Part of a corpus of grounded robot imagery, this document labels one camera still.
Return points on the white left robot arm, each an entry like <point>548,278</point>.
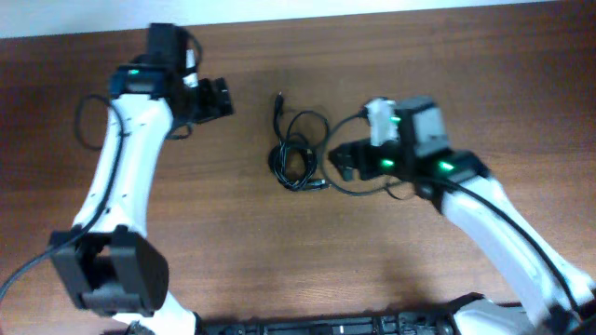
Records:
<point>105,261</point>

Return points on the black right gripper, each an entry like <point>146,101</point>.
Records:
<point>357,151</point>

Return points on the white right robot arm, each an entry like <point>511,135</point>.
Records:
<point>408,141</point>

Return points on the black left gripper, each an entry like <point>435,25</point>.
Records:
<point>220,106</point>

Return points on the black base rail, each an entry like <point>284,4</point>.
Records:
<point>404,323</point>

